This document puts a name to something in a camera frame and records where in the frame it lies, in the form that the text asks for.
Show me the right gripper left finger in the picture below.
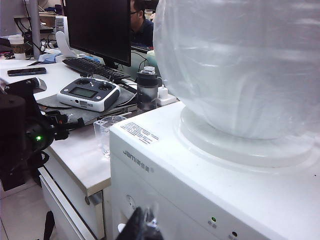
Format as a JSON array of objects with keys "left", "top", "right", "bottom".
[{"left": 116, "top": 206, "right": 145, "bottom": 240}]

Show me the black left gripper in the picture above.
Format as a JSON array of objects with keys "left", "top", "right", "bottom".
[{"left": 44, "top": 109, "right": 85, "bottom": 141}]

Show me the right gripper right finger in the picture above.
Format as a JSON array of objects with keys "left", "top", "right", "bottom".
[{"left": 144, "top": 206, "right": 165, "bottom": 240}]

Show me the clear plastic mug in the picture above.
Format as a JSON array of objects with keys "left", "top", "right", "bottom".
[{"left": 93, "top": 115, "right": 128, "bottom": 160}]

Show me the white office desk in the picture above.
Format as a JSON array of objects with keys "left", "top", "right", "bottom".
[{"left": 0, "top": 58, "right": 181, "bottom": 240}]

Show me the white water dispenser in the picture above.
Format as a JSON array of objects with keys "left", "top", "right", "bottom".
[{"left": 109, "top": 99, "right": 320, "bottom": 240}]

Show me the dark grey water bottle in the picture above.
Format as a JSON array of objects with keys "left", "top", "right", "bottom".
[{"left": 136, "top": 66, "right": 160, "bottom": 116}]

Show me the plastic-wrapped water jug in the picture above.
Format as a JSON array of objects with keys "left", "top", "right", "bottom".
[{"left": 152, "top": 0, "right": 320, "bottom": 141}]

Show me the white desktop device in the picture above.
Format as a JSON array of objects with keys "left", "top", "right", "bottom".
[{"left": 56, "top": 77, "right": 121, "bottom": 113}]

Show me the black computer keyboard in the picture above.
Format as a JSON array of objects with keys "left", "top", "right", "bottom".
[{"left": 62, "top": 57, "right": 132, "bottom": 81}]

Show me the blue cloth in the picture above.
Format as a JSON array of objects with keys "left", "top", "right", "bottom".
[{"left": 42, "top": 52, "right": 63, "bottom": 64}]

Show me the black smartphone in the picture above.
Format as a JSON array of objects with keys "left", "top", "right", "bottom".
[{"left": 7, "top": 67, "right": 48, "bottom": 77}]

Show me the white curved plastic stand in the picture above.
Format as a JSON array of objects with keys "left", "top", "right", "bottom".
[{"left": 55, "top": 31, "right": 76, "bottom": 58}]

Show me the white power adapter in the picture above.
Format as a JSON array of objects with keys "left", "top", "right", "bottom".
[{"left": 157, "top": 84, "right": 180, "bottom": 106}]

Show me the white paper coffee cup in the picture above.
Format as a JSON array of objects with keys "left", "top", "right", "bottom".
[{"left": 8, "top": 34, "right": 27, "bottom": 60}]

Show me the black computer monitor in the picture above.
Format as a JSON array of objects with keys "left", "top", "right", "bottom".
[{"left": 64, "top": 0, "right": 133, "bottom": 71}]

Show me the grey metal pole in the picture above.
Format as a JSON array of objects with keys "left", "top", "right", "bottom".
[{"left": 29, "top": 0, "right": 41, "bottom": 60}]

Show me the person in dark shirt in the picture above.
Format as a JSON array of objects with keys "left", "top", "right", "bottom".
[{"left": 129, "top": 0, "right": 155, "bottom": 48}]

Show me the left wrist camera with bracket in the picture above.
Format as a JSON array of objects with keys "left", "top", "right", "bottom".
[{"left": 4, "top": 77, "right": 48, "bottom": 95}]

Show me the white desk cable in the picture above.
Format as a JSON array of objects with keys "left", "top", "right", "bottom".
[{"left": 117, "top": 91, "right": 139, "bottom": 107}]

